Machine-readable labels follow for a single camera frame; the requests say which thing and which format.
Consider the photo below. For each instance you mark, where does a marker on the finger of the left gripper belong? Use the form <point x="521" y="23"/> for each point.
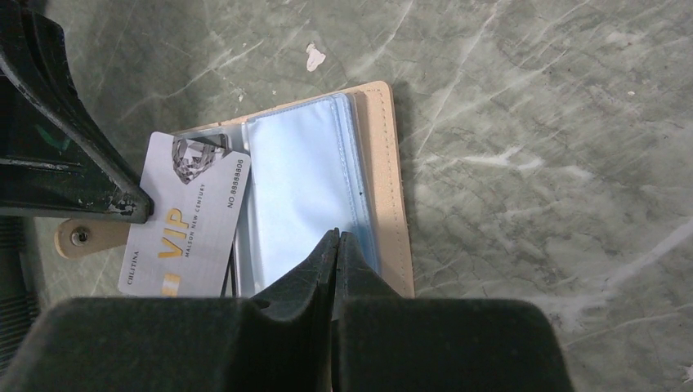
<point x="55" y="160"/>

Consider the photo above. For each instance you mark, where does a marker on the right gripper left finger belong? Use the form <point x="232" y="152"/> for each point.
<point x="278" y="340"/>

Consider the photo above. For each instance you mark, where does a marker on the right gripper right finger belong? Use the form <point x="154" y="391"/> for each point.
<point x="385" y="342"/>

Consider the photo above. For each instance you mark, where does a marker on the silver VIP credit card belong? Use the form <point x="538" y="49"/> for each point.
<point x="183" y="249"/>

